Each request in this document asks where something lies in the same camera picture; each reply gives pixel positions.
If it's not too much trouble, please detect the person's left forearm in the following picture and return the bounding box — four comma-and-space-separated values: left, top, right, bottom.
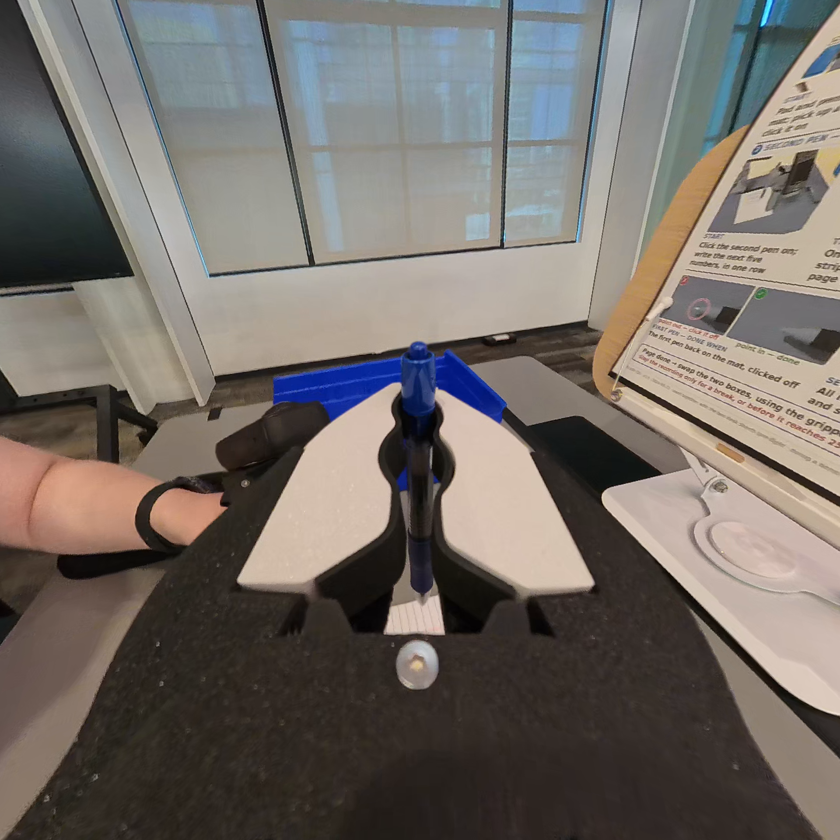
0, 436, 155, 552

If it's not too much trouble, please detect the black metal monitor stand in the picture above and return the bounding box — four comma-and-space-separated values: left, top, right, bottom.
0, 367, 158, 463

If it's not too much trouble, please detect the blue plastic bin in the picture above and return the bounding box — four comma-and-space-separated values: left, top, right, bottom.
272, 350, 506, 424

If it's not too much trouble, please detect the glass window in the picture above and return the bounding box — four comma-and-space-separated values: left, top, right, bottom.
117, 0, 608, 277

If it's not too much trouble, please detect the white stand base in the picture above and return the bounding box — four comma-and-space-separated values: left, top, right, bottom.
602, 446, 840, 715

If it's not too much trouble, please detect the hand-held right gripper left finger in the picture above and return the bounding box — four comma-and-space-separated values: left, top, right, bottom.
236, 382, 409, 599

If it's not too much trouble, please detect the printed instruction sheet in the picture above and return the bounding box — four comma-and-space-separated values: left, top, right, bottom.
613, 0, 840, 503

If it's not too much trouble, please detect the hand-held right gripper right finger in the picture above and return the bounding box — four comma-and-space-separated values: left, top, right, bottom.
433, 387, 597, 599

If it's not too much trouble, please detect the black wristband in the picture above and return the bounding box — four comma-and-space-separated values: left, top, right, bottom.
134, 476, 224, 553

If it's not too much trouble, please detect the person's left hand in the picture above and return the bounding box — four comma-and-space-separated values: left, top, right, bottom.
154, 489, 229, 547

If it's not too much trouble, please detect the white lined notepad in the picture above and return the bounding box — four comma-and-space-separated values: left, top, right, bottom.
384, 600, 446, 636

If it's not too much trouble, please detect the dark computer monitor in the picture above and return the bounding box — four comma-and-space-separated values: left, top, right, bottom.
0, 0, 135, 290

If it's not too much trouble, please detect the blue retractable pen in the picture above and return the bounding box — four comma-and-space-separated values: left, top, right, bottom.
400, 341, 439, 608

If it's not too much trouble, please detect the instruction sheet on wooden stand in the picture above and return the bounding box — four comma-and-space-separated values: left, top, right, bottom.
592, 125, 752, 463

